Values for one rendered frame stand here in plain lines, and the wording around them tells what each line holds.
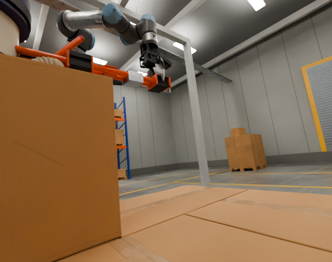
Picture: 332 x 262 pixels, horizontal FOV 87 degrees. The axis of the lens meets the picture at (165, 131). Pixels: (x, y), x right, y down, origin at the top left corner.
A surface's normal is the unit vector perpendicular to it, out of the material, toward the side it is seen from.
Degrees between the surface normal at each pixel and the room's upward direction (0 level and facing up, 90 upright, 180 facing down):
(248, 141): 90
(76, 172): 90
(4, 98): 90
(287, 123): 90
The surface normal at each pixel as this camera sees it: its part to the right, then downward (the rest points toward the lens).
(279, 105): -0.74, -0.04
